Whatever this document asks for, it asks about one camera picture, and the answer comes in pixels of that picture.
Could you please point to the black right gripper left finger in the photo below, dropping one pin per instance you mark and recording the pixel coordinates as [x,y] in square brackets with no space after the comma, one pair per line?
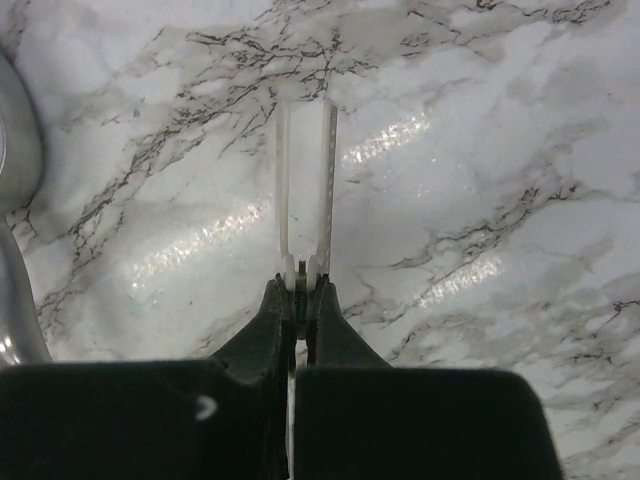
[221,417]

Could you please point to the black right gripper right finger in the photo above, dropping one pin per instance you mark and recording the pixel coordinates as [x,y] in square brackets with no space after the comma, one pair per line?
[357,417]

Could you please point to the metal litter scoop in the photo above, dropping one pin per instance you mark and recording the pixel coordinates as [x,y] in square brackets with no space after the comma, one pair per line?
[22,341]

